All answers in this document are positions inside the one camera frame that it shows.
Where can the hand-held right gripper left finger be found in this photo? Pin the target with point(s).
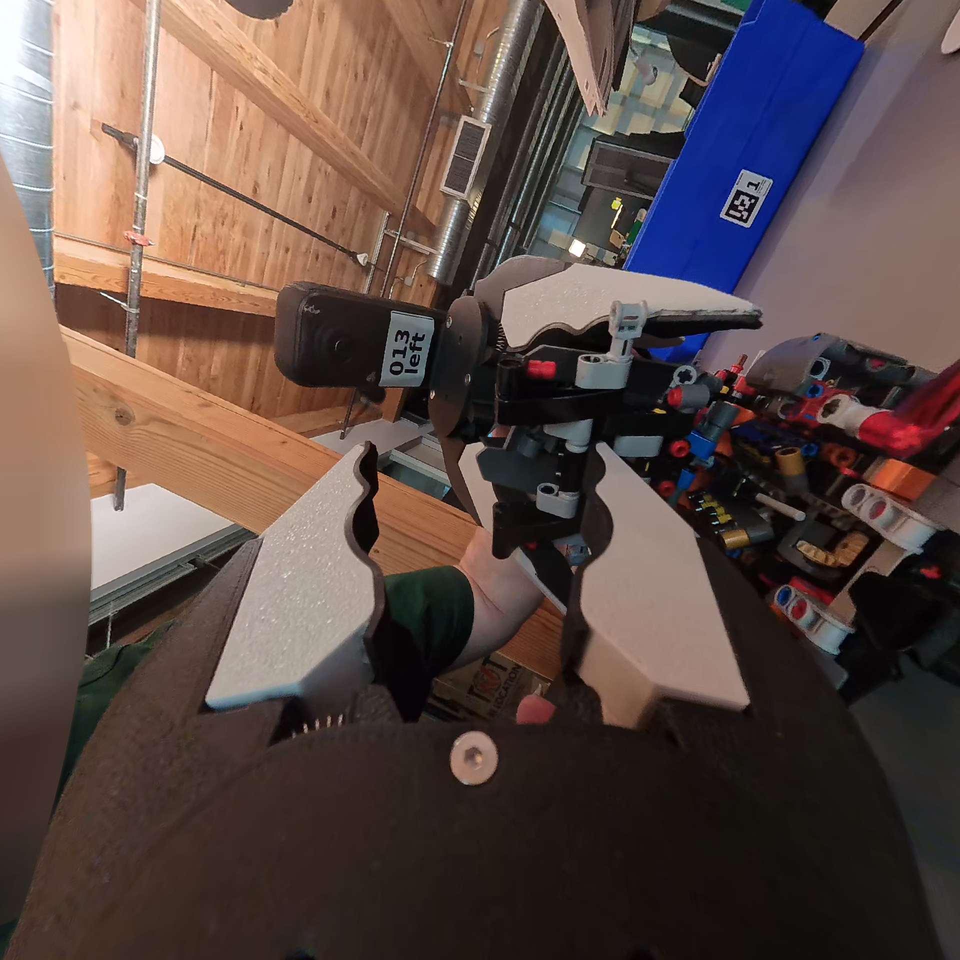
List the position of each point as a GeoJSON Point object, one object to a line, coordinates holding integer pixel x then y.
{"type": "Point", "coordinates": [300, 600]}

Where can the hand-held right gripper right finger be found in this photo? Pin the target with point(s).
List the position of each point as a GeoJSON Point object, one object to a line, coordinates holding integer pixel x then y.
{"type": "Point", "coordinates": [660, 615]}

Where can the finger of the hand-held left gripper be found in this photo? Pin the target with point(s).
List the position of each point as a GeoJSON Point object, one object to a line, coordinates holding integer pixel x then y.
{"type": "Point", "coordinates": [600, 296]}
{"type": "Point", "coordinates": [476, 480]}

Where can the black lego sub-assembly red pins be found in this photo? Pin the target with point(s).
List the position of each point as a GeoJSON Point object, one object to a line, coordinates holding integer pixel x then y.
{"type": "Point", "coordinates": [555, 412]}

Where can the large lego vehicle model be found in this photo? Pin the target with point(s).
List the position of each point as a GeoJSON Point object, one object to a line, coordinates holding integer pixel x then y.
{"type": "Point", "coordinates": [825, 480]}

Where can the person's left forearm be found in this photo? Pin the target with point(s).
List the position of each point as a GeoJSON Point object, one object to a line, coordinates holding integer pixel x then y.
{"type": "Point", "coordinates": [502, 600]}

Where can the open lego instruction booklet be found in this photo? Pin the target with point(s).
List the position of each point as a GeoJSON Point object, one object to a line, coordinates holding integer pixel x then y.
{"type": "Point", "coordinates": [592, 45]}

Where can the person's green shirt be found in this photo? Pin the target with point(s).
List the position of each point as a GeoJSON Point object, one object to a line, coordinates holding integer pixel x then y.
{"type": "Point", "coordinates": [427, 615]}

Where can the dark grey cabinet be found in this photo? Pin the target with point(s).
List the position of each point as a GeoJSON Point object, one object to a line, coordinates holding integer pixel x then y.
{"type": "Point", "coordinates": [626, 165]}

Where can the blue plastic bin with tag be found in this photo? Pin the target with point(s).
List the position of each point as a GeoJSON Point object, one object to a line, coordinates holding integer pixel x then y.
{"type": "Point", "coordinates": [712, 187]}

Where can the brown box black print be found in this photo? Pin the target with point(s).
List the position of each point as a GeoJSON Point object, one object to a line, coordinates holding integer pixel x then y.
{"type": "Point", "coordinates": [487, 690]}

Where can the white ceiling air vent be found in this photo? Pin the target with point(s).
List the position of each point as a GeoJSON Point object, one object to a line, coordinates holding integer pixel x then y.
{"type": "Point", "coordinates": [465, 157]}

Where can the large silver air duct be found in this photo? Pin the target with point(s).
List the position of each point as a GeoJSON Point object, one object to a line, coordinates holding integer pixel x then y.
{"type": "Point", "coordinates": [34, 75]}

